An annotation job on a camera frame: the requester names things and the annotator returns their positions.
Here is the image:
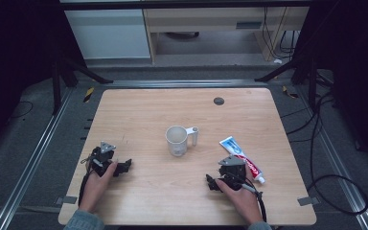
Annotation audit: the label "person's left hand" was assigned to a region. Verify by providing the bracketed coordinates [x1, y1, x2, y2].
[78, 160, 119, 215]

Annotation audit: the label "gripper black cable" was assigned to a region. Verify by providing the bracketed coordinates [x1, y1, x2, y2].
[78, 154, 96, 207]
[235, 177, 268, 223]

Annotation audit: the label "toothpaste tube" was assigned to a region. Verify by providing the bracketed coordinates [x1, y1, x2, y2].
[218, 135, 266, 185]

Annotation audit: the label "black metal stand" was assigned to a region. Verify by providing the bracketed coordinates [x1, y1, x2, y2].
[50, 47, 114, 116]
[254, 47, 334, 111]

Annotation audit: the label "thin black floor cable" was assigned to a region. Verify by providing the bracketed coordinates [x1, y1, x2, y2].
[8, 100, 35, 121]

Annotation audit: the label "black looped floor cable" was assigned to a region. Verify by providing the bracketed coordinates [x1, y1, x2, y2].
[306, 90, 368, 217]

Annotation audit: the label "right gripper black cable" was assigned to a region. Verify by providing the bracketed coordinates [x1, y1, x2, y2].
[235, 177, 268, 223]

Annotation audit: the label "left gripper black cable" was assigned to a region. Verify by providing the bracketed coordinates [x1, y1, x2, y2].
[78, 154, 96, 207]

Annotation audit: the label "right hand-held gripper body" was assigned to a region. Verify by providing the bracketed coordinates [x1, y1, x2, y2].
[217, 154, 249, 192]

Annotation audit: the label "grey tape piece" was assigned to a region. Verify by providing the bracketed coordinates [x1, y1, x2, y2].
[297, 195, 321, 207]
[55, 195, 79, 206]

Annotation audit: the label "white cup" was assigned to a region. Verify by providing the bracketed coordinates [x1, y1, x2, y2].
[164, 125, 200, 158]

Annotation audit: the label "yellow black floor tape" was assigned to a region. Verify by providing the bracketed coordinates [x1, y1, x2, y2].
[281, 84, 300, 100]
[82, 86, 96, 104]

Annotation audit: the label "aluminium floor rail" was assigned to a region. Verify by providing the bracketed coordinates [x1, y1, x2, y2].
[0, 86, 75, 230]
[103, 79, 269, 89]
[295, 85, 368, 230]

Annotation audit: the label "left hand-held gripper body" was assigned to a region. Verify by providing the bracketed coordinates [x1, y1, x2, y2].
[88, 141, 120, 177]

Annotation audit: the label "white cabinet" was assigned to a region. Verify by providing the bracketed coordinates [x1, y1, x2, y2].
[63, 9, 151, 60]

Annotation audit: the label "black hanging cables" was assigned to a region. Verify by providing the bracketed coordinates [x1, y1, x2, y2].
[262, 7, 301, 60]

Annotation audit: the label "person's right hand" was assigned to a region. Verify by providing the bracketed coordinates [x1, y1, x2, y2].
[215, 163, 265, 225]

